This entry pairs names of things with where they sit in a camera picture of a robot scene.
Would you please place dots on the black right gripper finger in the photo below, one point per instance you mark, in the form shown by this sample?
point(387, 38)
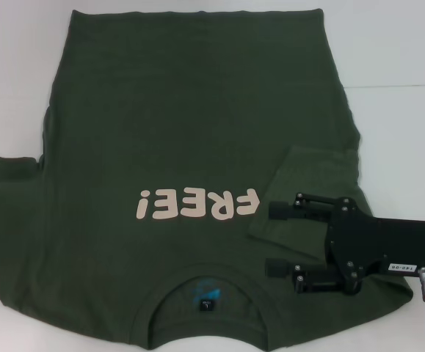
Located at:
point(280, 212)
point(276, 267)

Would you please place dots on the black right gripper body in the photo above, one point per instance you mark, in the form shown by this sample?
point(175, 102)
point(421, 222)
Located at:
point(373, 238)

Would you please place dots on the dark green printed t-shirt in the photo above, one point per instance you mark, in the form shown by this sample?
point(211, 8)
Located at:
point(160, 110)

